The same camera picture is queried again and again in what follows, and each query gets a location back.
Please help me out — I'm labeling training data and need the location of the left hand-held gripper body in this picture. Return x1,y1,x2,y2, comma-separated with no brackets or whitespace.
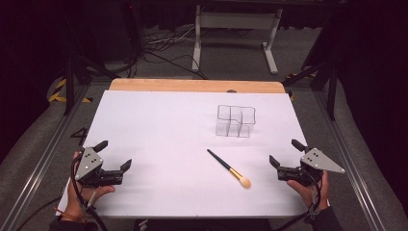
74,146,125,189

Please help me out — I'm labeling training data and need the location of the hand-held gripper cable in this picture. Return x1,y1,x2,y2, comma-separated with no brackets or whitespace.
70,155,110,231
274,169,323,231

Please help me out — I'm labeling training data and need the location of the black tripod stand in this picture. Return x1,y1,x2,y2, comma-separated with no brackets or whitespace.
62,53,122,116
281,60,339,122

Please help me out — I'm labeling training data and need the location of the dark tall box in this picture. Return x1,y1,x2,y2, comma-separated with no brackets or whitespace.
119,0,144,63

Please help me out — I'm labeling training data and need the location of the thin orange bracelet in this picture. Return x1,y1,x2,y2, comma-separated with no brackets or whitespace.
53,207,89,224

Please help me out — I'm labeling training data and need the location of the right hand-held gripper cable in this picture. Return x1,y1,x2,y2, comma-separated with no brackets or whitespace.
274,169,323,231

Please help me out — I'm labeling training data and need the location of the aluminium floor rail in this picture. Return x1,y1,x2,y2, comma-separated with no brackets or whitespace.
0,84,92,231
311,90,391,231

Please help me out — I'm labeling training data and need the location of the person's right hand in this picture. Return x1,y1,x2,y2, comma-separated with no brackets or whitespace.
286,169,331,212

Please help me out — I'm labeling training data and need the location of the black-handled makeup brush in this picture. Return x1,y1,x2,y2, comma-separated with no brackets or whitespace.
206,148,252,190

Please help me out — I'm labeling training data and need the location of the wooden table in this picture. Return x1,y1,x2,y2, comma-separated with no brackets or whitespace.
109,78,287,95

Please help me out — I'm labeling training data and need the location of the left hand-held gripper cable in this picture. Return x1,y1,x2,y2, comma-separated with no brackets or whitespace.
70,155,110,231

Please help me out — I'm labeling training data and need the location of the person's left hand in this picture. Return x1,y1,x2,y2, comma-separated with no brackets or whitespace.
60,150,116,222

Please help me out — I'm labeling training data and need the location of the clear acrylic organizer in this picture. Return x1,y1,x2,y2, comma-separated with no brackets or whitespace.
215,104,257,139

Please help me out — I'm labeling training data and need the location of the yellow black floor tape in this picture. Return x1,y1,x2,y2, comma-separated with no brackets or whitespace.
47,78,94,105

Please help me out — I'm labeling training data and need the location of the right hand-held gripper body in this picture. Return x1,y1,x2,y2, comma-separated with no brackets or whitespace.
276,146,346,188

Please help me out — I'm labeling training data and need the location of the white metal frame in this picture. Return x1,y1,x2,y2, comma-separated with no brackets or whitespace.
191,4,284,76

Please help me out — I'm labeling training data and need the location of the black floor cable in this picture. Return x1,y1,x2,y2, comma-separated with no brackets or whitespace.
14,195,63,231

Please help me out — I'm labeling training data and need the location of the white board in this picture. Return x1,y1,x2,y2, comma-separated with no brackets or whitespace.
56,90,310,219

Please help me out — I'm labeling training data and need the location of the bundle of floor cables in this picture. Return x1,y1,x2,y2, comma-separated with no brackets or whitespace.
140,24,210,81

